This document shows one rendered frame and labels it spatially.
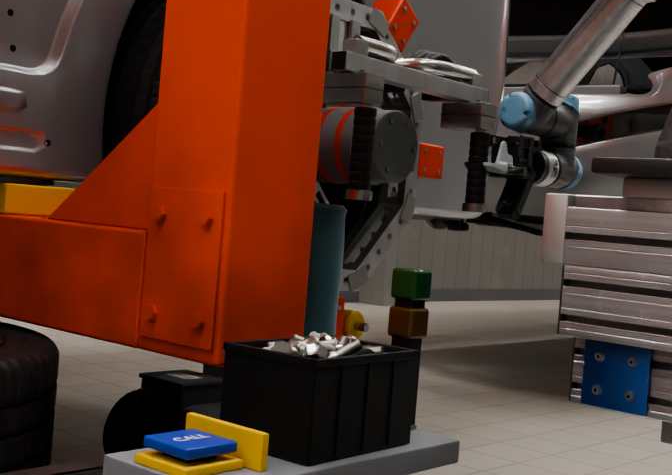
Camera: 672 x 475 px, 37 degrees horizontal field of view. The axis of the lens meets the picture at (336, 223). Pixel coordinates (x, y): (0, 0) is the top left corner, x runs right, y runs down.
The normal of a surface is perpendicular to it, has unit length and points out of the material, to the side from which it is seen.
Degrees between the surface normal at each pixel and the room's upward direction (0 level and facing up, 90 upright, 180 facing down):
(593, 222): 90
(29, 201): 90
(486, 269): 90
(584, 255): 90
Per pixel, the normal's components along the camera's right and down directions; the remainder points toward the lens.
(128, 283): -0.64, -0.05
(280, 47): 0.76, 0.07
